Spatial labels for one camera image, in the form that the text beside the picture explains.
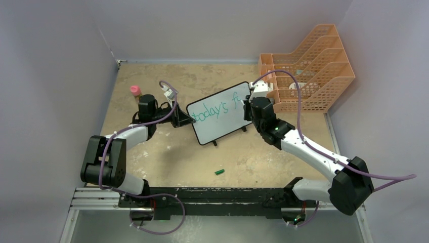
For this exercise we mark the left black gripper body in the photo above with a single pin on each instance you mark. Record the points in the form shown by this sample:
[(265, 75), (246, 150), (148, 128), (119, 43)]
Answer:
[(161, 114)]

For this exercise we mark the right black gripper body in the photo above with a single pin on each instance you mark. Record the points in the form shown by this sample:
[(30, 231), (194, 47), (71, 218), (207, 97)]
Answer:
[(249, 115)]

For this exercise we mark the white whiteboard with black frame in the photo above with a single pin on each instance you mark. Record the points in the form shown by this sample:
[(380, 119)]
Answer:
[(219, 114)]

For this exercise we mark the green marker cap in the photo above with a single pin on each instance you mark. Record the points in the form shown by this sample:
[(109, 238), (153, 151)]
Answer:
[(219, 172)]

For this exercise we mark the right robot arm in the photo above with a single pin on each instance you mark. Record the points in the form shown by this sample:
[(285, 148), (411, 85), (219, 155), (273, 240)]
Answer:
[(347, 183)]

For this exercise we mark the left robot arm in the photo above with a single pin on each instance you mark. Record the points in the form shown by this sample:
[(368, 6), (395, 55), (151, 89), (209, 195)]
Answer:
[(104, 161)]

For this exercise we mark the pink capped spice bottle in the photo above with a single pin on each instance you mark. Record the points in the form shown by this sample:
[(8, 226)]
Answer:
[(135, 91)]

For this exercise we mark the orange plastic file organizer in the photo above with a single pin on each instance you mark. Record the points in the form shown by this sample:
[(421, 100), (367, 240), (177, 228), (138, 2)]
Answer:
[(320, 58)]

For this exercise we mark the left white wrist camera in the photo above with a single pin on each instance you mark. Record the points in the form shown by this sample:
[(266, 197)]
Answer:
[(171, 95)]

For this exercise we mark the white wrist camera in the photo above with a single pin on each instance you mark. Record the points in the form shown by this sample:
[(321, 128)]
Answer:
[(260, 89), (171, 95)]

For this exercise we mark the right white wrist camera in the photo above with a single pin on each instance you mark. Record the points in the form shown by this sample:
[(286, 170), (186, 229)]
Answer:
[(260, 89)]

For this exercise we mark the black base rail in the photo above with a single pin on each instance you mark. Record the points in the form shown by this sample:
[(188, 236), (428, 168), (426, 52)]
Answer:
[(271, 203)]

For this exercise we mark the aluminium frame rail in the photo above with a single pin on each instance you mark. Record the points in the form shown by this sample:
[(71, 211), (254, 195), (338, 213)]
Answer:
[(91, 198)]

